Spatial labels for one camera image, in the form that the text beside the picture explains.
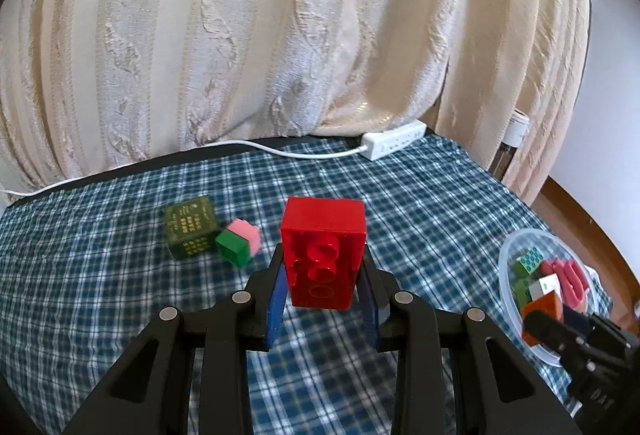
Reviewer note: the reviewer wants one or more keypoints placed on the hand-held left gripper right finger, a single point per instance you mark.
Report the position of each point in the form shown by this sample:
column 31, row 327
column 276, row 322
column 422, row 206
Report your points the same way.
column 370, row 315

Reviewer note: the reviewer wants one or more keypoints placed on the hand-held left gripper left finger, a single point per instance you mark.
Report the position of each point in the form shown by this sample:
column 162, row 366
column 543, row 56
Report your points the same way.
column 275, row 310

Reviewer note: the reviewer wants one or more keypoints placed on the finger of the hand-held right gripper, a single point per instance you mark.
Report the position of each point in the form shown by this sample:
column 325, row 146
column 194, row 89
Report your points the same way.
column 577, row 321
column 545, row 327

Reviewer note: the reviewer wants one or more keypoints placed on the orange building block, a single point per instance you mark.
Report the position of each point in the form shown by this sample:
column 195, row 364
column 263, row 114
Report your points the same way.
column 547, row 304

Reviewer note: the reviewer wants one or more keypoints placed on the clear plastic container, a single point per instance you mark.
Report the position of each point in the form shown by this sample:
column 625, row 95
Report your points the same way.
column 592, row 285

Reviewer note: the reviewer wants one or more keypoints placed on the pink round-stud block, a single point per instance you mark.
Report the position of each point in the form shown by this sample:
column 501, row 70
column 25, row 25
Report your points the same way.
column 570, row 282

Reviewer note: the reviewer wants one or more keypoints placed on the green block with blue circles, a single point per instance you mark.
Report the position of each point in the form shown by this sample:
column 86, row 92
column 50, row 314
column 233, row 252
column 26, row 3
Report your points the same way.
column 529, row 261

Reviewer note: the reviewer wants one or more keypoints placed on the red building block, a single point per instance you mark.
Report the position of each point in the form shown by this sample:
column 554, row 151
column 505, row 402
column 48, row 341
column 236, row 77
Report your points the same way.
column 320, row 225

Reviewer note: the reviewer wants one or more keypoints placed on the green building block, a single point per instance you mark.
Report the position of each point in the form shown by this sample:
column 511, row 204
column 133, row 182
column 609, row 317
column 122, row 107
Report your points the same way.
column 232, row 247
column 522, row 295

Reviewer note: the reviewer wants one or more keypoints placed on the white building block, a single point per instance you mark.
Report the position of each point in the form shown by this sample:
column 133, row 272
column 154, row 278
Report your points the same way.
column 547, row 286

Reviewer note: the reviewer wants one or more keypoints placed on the pink building block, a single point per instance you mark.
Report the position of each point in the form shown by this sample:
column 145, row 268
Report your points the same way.
column 245, row 230

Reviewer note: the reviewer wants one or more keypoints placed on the dark green printed cube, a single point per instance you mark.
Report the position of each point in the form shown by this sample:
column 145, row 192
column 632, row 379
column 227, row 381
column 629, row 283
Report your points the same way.
column 190, row 225

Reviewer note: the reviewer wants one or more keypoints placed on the blue plaid blanket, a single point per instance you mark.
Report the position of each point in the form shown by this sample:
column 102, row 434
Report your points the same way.
column 450, row 225

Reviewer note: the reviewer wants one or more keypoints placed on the white power strip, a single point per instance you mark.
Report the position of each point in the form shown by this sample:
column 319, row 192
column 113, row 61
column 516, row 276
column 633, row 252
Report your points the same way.
column 395, row 140

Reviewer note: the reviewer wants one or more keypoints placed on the clear bottle with white cap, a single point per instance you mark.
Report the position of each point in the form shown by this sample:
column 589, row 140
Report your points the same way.
column 517, row 127

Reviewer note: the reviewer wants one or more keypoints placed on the beige patterned curtain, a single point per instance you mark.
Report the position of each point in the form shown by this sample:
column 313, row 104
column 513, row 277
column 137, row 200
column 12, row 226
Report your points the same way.
column 250, row 15

